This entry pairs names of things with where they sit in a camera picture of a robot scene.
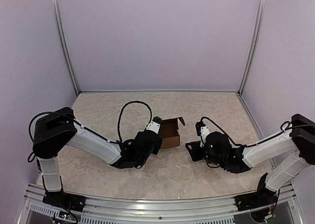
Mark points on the front aluminium frame rail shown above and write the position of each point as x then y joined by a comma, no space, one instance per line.
211,210

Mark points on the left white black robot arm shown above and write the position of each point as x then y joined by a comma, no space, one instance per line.
54,130

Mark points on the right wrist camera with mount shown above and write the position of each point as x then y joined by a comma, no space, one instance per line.
202,131

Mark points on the brown cardboard box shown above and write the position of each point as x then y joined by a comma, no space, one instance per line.
169,132

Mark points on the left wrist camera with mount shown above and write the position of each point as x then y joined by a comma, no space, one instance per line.
154,124

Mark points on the aluminium corner post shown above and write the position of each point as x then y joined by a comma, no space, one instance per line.
64,47
253,46

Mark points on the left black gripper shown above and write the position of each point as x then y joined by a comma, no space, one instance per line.
156,150

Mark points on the left aluminium corner post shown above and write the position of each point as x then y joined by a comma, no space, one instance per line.
64,47

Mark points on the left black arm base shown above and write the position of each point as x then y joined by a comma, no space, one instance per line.
66,201

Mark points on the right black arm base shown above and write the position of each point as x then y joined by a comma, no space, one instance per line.
261,197

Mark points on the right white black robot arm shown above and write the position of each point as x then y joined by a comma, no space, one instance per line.
296,137

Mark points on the right aluminium corner post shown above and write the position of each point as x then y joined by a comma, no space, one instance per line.
253,46

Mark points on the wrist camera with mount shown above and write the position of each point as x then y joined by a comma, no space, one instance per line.
154,124
202,131

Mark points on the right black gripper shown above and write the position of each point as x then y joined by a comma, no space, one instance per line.
194,153

